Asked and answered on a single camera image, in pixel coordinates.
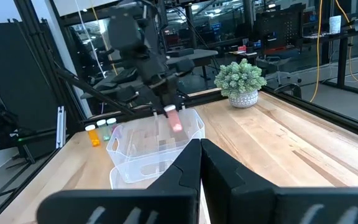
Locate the silver aluminium bracket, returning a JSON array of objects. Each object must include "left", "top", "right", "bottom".
[{"left": 55, "top": 106, "right": 66, "bottom": 149}]

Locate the yellow extension cable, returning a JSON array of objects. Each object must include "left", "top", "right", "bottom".
[
  {"left": 334, "top": 0, "right": 358, "bottom": 88},
  {"left": 309, "top": 0, "right": 323, "bottom": 103}
]

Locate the black pegboard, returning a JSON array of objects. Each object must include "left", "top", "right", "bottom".
[{"left": 255, "top": 11, "right": 304, "bottom": 55}]

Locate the grey office desk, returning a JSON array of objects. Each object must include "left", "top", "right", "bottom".
[{"left": 166, "top": 49, "right": 219, "bottom": 90}]

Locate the large black panel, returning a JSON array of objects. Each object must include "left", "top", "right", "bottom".
[{"left": 0, "top": 21, "right": 60, "bottom": 151}]

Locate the pink pill bottle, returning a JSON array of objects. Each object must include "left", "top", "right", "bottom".
[{"left": 163, "top": 104, "right": 183, "bottom": 133}]

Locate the small orange pill bottle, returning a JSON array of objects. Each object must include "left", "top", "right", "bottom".
[{"left": 85, "top": 124, "right": 101, "bottom": 147}]

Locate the black office chair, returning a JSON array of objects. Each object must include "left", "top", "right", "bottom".
[{"left": 273, "top": 83, "right": 303, "bottom": 99}]

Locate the clear plastic bin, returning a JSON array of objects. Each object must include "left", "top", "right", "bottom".
[
  {"left": 106, "top": 108, "right": 206, "bottom": 167},
  {"left": 109, "top": 155, "right": 180, "bottom": 190}
]

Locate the green succulent in white pot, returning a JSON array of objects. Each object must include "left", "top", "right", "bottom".
[{"left": 213, "top": 58, "right": 267, "bottom": 109}]

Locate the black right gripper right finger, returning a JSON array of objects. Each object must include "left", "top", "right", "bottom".
[{"left": 200, "top": 138, "right": 358, "bottom": 224}]

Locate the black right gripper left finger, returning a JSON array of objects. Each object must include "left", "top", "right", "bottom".
[{"left": 35, "top": 139, "right": 202, "bottom": 224}]

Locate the black standing desk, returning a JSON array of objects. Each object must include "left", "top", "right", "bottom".
[{"left": 303, "top": 26, "right": 358, "bottom": 96}]

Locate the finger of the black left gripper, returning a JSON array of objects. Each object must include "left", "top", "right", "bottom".
[
  {"left": 152, "top": 102, "right": 169, "bottom": 119},
  {"left": 176, "top": 95, "right": 187, "bottom": 112}
]

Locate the thin yellow cable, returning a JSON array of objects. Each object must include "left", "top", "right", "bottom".
[{"left": 90, "top": 6, "right": 118, "bottom": 76}]

